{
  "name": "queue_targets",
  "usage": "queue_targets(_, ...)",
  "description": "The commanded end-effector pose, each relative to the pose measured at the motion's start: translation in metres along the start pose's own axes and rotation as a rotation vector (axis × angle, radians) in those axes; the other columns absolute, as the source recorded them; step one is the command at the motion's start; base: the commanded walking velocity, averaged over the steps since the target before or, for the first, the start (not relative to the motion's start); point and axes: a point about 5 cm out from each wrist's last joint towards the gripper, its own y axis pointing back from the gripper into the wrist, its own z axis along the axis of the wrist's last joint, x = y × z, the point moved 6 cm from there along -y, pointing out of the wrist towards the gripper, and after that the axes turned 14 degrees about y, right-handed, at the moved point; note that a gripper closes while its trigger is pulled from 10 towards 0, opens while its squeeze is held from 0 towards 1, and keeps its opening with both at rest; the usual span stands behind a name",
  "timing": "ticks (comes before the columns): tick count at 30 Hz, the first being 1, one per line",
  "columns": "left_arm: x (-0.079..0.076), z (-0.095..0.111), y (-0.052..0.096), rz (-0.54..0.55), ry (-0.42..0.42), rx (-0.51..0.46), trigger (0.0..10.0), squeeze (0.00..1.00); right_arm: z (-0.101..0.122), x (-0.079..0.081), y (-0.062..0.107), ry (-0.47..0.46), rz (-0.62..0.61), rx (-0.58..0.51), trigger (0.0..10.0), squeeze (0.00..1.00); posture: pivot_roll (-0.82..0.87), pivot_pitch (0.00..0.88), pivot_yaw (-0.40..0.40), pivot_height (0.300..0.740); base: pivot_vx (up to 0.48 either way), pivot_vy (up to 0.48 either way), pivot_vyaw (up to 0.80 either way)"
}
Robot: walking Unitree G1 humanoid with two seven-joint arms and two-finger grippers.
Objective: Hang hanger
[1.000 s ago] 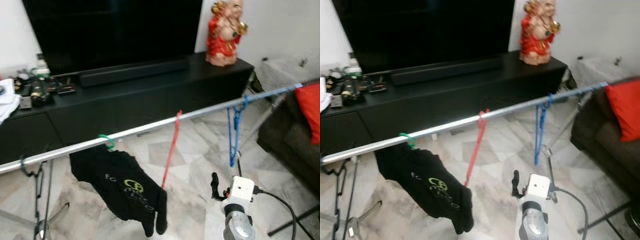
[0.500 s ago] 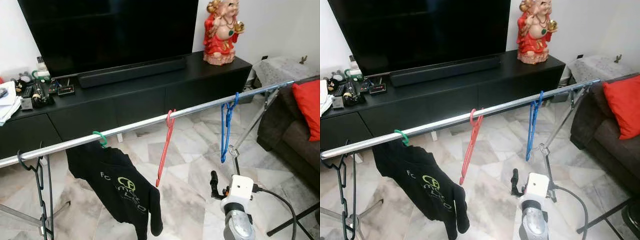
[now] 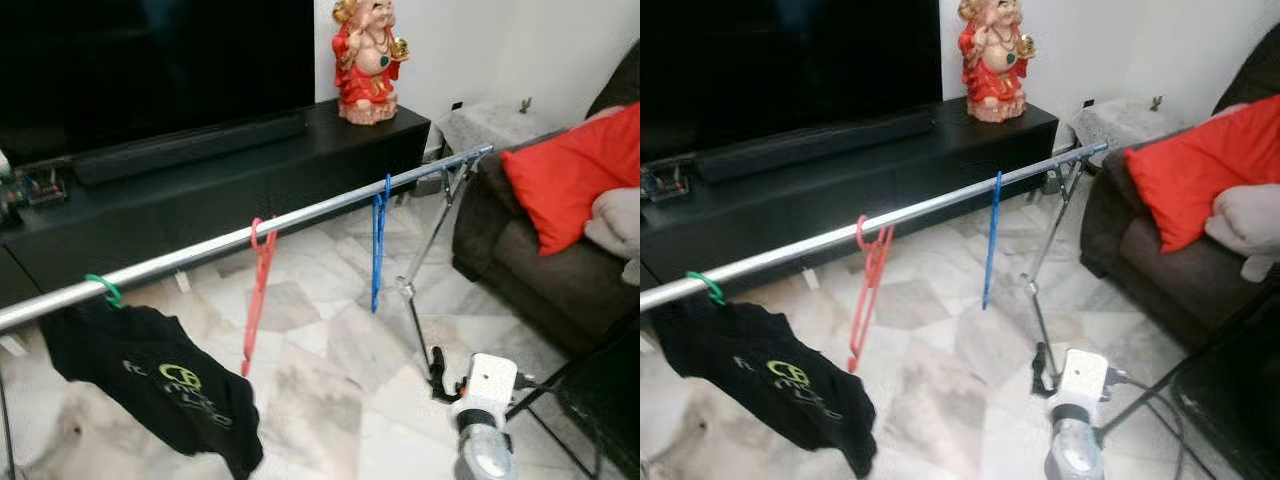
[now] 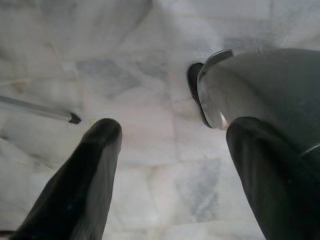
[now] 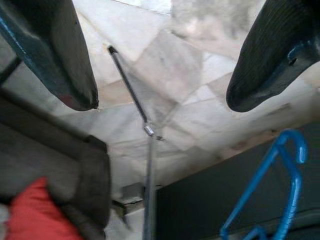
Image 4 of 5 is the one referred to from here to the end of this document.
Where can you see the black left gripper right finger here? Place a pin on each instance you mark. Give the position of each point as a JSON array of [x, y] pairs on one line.
[[275, 187]]

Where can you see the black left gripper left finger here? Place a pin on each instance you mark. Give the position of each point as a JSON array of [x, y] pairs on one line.
[[87, 175]]

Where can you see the silver metal clothes rack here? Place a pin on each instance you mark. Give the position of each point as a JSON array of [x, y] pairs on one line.
[[37, 108]]

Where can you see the grey robot leg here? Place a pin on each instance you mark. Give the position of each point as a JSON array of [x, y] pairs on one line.
[[262, 87]]

